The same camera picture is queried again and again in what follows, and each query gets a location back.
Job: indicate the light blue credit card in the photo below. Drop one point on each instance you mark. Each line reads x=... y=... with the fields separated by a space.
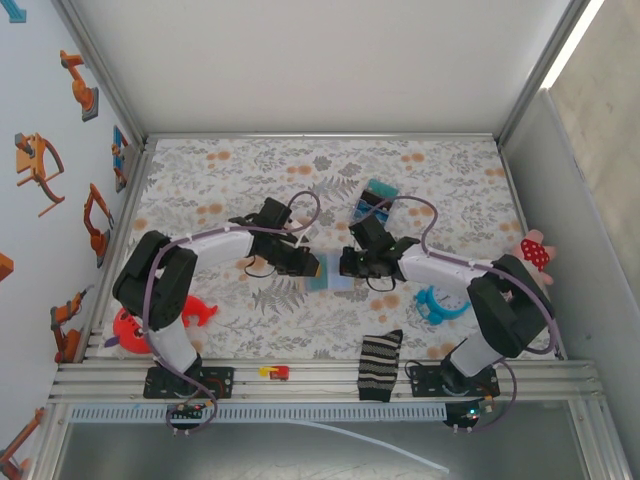
x=342 y=282

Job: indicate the teal blue credit card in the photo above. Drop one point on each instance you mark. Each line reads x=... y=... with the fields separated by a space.
x=316 y=282

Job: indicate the beige leather card holder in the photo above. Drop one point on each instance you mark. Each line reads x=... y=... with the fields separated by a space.
x=327 y=285

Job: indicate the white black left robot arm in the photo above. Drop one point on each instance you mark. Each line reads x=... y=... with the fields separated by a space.
x=220 y=247

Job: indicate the blue card stack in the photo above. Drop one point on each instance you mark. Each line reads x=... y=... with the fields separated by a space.
x=365 y=212

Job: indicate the black card stack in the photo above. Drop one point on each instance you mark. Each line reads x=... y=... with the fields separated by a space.
x=371 y=198

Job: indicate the teal card stack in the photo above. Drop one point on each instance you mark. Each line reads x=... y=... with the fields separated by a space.
x=385 y=189

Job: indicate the floral table mat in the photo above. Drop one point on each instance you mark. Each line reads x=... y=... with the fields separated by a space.
x=260 y=175

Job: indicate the blue alarm clock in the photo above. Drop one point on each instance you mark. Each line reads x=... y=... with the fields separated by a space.
x=445 y=307

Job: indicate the black beige striped sock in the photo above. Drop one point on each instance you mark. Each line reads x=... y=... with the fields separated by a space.
x=379 y=365

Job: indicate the pink plush toy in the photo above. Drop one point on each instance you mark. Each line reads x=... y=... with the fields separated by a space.
x=537 y=252

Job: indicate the red plastic toy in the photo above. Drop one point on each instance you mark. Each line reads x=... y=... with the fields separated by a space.
x=127 y=330

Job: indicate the white plastic tube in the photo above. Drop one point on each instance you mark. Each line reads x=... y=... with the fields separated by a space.
x=380 y=445

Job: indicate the orange block sticker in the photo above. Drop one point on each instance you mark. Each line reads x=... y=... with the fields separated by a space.
x=5 y=267

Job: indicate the bright light strip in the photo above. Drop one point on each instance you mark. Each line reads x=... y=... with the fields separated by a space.
x=575 y=45

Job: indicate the aluminium front rail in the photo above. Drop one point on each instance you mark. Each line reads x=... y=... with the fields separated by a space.
x=320 y=387

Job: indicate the aluminium back rail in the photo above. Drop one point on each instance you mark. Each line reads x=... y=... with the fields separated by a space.
x=320 y=135

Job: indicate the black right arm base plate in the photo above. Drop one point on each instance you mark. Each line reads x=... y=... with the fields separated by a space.
x=425 y=382

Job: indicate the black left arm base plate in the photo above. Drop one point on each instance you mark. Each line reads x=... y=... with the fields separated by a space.
x=220 y=382

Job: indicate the aluminium side rail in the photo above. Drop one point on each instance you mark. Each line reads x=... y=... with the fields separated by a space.
x=122 y=220

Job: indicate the aluminium corner post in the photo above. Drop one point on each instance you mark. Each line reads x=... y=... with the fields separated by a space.
x=100 y=70
x=542 y=70

